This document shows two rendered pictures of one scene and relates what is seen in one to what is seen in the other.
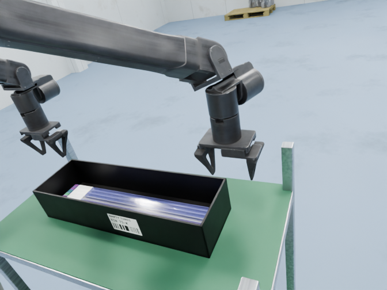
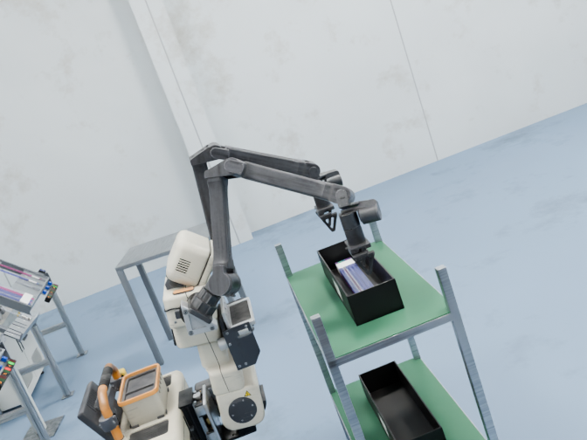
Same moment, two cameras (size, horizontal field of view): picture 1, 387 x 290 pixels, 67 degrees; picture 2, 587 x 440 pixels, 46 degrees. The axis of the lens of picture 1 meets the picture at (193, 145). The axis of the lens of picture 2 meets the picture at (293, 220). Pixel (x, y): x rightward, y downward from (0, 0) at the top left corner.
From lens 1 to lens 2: 1.91 m
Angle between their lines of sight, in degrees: 53
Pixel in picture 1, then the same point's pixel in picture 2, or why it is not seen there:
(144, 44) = (303, 186)
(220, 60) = (341, 197)
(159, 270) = (333, 321)
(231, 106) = (346, 223)
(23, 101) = not seen: hidden behind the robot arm
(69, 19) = (274, 175)
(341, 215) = not seen: outside the picture
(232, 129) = (349, 237)
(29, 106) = not seen: hidden behind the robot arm
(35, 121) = (318, 202)
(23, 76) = (314, 173)
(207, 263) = (353, 327)
